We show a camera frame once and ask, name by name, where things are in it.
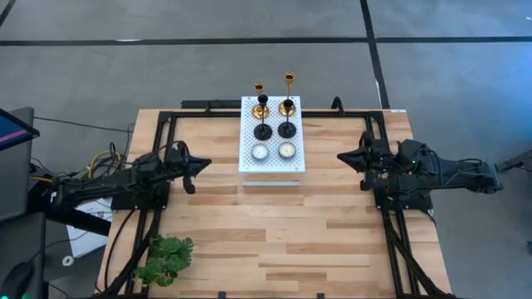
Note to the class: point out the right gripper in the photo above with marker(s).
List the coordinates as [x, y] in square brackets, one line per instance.
[380, 160]

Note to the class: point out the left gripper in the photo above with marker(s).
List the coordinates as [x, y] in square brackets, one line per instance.
[176, 162]

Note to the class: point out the candle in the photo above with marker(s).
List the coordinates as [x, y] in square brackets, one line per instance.
[259, 153]
[287, 150]

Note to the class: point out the black candlestick holder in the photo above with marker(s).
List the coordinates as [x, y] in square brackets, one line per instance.
[262, 132]
[287, 130]

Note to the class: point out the short gold candlestick holder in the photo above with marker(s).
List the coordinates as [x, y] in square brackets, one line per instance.
[255, 112]

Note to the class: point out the tall gold candlestick holder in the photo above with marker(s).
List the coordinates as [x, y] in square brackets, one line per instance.
[282, 110]

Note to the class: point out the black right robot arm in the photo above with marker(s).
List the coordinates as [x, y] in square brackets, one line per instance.
[457, 176]

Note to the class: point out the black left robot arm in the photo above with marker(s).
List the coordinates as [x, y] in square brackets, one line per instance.
[104, 184]

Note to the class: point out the white perforated metal shelf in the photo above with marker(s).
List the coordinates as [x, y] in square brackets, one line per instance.
[272, 166]

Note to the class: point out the green artificial plant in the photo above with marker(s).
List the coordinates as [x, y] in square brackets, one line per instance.
[166, 257]

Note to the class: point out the black metal stand beam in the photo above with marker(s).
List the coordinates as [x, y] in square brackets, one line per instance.
[83, 222]

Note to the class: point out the white paper sheet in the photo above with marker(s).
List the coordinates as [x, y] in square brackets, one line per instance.
[85, 245]

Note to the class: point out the grey stand leg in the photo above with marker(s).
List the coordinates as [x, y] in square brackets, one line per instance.
[519, 160]

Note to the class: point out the white tape roll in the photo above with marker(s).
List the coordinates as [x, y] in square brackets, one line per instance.
[63, 261]

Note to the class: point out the monitor with blue screen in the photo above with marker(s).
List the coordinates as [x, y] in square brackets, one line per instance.
[12, 130]
[14, 182]

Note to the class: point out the black desk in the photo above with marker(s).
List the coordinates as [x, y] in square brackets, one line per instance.
[21, 241]

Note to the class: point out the black computer mouse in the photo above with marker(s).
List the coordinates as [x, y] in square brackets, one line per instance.
[16, 282]

